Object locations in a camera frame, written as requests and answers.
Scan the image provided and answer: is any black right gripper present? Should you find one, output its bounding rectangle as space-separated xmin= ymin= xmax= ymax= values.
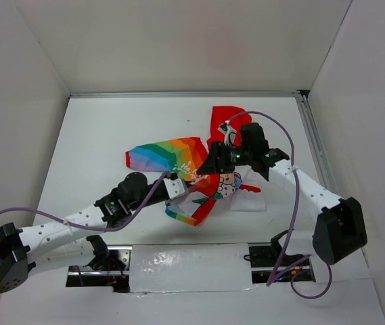
xmin=196 ymin=139 xmax=254 ymax=175

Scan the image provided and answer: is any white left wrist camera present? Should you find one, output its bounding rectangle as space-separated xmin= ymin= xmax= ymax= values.
xmin=163 ymin=178 xmax=188 ymax=200

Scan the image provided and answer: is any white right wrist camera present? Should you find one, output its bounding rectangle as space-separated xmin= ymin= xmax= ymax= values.
xmin=218 ymin=121 xmax=237 ymax=146

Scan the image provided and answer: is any silver taped front panel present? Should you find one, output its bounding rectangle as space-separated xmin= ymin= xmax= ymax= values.
xmin=129 ymin=244 xmax=254 ymax=293

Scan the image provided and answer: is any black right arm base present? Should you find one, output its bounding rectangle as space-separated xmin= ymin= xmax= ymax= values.
xmin=244 ymin=230 xmax=315 ymax=284

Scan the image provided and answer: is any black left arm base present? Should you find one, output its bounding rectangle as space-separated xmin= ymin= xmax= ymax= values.
xmin=66 ymin=235 xmax=132 ymax=293

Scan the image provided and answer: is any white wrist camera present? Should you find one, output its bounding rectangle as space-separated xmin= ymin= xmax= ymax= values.
xmin=163 ymin=178 xmax=188 ymax=200
xmin=218 ymin=121 xmax=237 ymax=146

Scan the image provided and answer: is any rainbow white red kids jacket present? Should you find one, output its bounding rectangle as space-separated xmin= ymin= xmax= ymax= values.
xmin=124 ymin=105 xmax=268 ymax=226

